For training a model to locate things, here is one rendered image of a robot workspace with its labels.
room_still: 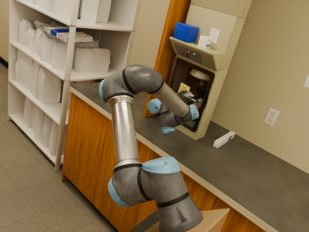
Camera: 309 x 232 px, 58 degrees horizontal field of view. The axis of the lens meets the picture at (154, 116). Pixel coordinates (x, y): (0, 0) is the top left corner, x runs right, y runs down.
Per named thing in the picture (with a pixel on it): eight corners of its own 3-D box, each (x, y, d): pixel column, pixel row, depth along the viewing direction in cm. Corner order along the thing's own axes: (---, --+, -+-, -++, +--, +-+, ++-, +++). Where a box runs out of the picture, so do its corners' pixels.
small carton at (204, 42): (201, 45, 162) (204, 35, 160) (208, 48, 160) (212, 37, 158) (197, 46, 158) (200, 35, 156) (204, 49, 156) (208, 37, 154)
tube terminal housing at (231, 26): (180, 113, 216) (211, 8, 185) (215, 132, 198) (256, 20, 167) (159, 118, 198) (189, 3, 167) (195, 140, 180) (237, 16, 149)
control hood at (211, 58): (176, 53, 179) (180, 37, 175) (219, 70, 161) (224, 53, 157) (164, 53, 171) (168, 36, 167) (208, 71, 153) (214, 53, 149)
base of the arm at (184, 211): (185, 235, 83) (174, 203, 84) (151, 235, 93) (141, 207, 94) (211, 212, 94) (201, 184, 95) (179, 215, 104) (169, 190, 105)
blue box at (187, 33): (182, 38, 173) (186, 23, 170) (195, 43, 168) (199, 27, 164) (172, 37, 166) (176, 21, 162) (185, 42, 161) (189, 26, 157)
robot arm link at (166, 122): (178, 129, 141) (171, 108, 142) (159, 136, 145) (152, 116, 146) (183, 127, 148) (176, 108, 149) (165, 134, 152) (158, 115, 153)
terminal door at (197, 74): (161, 112, 195) (176, 56, 179) (195, 133, 178) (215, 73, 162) (160, 112, 195) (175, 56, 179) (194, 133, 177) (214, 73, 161)
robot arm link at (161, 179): (181, 198, 87) (166, 156, 88) (145, 207, 92) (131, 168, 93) (192, 186, 98) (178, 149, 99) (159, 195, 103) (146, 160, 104)
